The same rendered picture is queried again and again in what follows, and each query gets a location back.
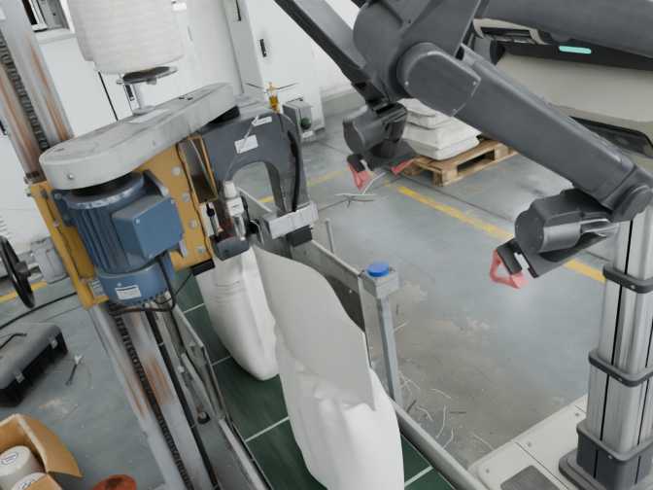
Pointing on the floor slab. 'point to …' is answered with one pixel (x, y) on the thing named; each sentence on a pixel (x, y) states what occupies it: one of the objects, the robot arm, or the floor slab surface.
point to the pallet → (445, 170)
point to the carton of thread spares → (13, 431)
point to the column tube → (19, 137)
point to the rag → (117, 483)
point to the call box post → (389, 349)
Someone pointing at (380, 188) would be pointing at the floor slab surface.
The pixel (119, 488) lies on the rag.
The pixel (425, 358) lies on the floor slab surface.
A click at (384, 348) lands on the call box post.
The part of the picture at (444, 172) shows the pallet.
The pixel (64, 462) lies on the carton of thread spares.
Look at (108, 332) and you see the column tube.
